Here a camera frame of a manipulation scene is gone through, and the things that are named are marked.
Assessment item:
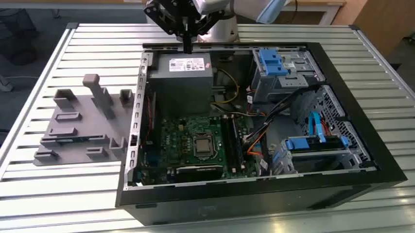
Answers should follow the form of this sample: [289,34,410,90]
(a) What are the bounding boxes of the grey power supply unit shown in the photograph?
[147,52,215,117]

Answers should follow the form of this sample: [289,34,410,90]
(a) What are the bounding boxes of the blue expansion slot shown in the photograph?
[146,152,160,168]

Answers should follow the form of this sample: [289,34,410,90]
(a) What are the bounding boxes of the grey parts rack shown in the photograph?
[34,73,136,167]

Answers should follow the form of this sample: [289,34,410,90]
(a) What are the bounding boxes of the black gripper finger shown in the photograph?
[187,15,234,53]
[143,1,188,53]

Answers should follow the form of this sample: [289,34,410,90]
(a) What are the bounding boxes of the black RAM slot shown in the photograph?
[222,115,236,172]
[226,115,240,172]

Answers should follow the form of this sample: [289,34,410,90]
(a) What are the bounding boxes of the wooden desk white legs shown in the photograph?
[282,0,347,25]

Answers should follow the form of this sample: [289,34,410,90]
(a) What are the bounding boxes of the CPU socket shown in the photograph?
[191,132,216,160]

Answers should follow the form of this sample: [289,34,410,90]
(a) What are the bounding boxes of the blue data wire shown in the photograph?
[307,111,327,143]

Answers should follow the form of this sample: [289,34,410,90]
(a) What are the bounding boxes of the hard disk in blue carrier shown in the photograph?
[285,135,350,153]

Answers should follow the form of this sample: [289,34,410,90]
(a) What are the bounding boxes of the thin red wire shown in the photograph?
[142,96,155,146]

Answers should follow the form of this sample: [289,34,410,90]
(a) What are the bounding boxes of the grey metal disk bay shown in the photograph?
[268,137,379,175]
[251,48,327,105]

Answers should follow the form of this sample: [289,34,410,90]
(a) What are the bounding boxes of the black wire bundle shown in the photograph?
[244,87,318,143]

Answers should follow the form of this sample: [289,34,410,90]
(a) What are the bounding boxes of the grey chair base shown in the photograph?
[0,74,16,92]

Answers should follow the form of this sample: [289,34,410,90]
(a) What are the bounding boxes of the green motherboard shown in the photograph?
[135,115,260,186]

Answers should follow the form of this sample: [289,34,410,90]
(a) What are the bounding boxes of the black mesh waste bin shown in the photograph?
[0,8,39,66]

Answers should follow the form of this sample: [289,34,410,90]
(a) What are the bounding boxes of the black PC case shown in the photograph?
[115,41,409,227]

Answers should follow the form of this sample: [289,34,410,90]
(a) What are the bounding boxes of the silver CPU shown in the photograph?
[196,139,212,153]

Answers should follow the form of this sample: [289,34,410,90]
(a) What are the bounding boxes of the empty blue disk carrier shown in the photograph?
[259,48,290,76]

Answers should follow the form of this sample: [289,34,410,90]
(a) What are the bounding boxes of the wooden cabinet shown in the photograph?
[351,0,415,58]

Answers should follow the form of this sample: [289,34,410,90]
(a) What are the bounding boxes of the black graphics card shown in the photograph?
[167,165,224,183]

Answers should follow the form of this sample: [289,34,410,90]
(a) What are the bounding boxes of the orange power wires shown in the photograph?
[247,135,270,156]

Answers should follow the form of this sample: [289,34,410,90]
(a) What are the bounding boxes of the yellow wires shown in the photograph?
[210,69,240,105]

